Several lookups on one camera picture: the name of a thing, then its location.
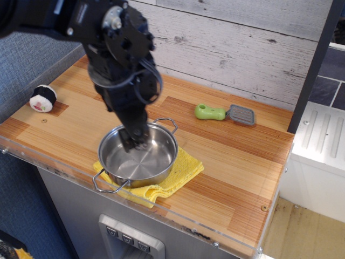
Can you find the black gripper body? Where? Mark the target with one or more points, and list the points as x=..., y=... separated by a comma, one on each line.
x=129, y=95

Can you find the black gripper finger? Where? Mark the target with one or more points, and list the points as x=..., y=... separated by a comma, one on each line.
x=141, y=139
x=126, y=140

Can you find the plush sushi roll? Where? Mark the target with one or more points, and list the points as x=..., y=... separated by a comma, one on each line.
x=43, y=99

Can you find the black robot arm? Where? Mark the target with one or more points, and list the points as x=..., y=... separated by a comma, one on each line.
x=118, y=44

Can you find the stainless steel pot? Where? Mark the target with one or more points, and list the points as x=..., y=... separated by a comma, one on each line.
x=137, y=168

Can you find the yellow folded cloth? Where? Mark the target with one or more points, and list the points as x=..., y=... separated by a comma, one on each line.
x=185, y=168

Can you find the silver button panel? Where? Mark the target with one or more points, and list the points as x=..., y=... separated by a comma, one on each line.
x=124, y=241

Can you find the yellow black object on floor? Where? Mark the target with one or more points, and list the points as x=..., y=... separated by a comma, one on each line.
x=14, y=250

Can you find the white ribbed cabinet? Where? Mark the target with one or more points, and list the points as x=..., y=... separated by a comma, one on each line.
x=314, y=175

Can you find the green handled grey spatula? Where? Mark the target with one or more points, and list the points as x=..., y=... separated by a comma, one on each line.
x=236, y=113

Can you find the dark grey right post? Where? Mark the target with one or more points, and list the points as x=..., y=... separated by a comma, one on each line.
x=320, y=52

